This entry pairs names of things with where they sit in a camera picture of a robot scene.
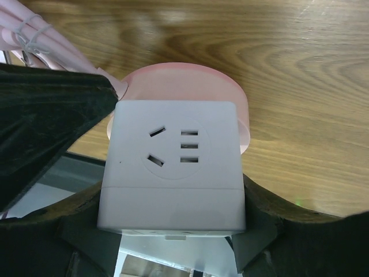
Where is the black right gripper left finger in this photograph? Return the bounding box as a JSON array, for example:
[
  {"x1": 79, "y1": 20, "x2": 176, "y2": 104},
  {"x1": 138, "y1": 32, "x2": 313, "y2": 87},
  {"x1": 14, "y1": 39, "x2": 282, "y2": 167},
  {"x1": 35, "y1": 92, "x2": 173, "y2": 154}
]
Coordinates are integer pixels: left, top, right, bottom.
[{"x1": 1, "y1": 183, "x2": 121, "y2": 276}]

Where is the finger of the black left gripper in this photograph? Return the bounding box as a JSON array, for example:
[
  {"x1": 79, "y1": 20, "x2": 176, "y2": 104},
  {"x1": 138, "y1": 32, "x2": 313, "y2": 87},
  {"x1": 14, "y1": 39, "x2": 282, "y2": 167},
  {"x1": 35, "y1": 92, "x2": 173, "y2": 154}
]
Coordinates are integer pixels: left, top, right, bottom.
[{"x1": 1, "y1": 64, "x2": 117, "y2": 212}]

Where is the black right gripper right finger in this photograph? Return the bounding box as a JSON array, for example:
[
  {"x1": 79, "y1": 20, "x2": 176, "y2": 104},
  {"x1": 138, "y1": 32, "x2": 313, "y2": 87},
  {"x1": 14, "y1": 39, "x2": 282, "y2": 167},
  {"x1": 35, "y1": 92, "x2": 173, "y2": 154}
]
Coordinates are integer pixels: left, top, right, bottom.
[{"x1": 232, "y1": 176, "x2": 368, "y2": 276}]

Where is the pink round power strip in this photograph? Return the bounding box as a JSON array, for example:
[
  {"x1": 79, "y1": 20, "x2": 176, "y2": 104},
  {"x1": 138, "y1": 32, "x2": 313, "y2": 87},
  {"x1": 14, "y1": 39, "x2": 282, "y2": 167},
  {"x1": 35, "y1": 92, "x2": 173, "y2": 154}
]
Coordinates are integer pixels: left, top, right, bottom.
[{"x1": 1, "y1": 1, "x2": 251, "y2": 153}]

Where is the white cube socket adapter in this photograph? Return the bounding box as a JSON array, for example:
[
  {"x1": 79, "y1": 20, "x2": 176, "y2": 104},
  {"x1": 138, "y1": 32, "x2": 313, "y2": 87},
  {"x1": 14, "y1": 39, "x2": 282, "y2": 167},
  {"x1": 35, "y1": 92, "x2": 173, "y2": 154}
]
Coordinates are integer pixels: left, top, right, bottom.
[{"x1": 97, "y1": 100, "x2": 246, "y2": 237}]

